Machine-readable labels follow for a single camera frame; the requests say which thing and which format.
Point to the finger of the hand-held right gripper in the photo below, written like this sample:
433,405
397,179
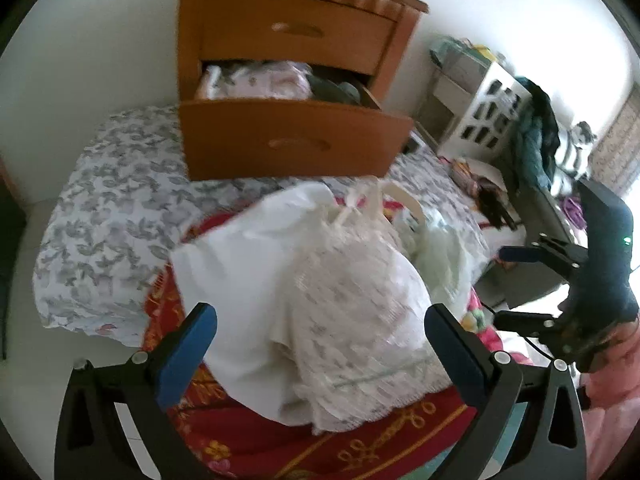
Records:
520,255
525,321

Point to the dark green cloth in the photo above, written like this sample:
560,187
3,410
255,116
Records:
335,91

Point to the wooden nightstand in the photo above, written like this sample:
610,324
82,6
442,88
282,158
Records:
190,35

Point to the wooden nightstand drawer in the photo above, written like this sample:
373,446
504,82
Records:
240,135
250,35

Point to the pink floral cloth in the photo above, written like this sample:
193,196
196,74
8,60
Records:
260,82

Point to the yellow object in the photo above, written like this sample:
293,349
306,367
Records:
482,50

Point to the red floral blanket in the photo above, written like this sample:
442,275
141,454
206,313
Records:
225,430

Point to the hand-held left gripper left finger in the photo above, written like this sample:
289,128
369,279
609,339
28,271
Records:
185,355

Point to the white cloth garment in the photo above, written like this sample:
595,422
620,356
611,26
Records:
235,280

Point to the purple object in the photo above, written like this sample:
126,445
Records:
575,210

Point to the black object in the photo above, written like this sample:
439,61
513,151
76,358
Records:
495,205

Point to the person's right forearm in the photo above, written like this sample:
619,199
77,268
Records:
610,410

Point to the white cut-out shelf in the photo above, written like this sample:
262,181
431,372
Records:
492,71

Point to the grey white cat plush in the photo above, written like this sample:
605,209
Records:
570,160

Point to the patterned curtain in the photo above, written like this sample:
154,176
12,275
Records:
617,145

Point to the teal jacket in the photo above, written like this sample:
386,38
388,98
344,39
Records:
540,145

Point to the dark blue folded table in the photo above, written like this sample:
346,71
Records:
10,240

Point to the white lace garment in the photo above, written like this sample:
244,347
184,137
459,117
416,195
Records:
350,320

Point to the black charger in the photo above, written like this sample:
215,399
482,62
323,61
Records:
415,146

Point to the pale patterned storage box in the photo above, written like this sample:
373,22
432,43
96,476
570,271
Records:
465,70

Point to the pink patterned pouch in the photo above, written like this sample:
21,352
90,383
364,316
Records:
465,172

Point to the grey floral bed sheet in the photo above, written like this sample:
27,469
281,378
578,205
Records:
100,210

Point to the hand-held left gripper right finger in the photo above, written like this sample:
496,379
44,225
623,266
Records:
455,360

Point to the pale green garment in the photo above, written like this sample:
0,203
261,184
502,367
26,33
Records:
445,255

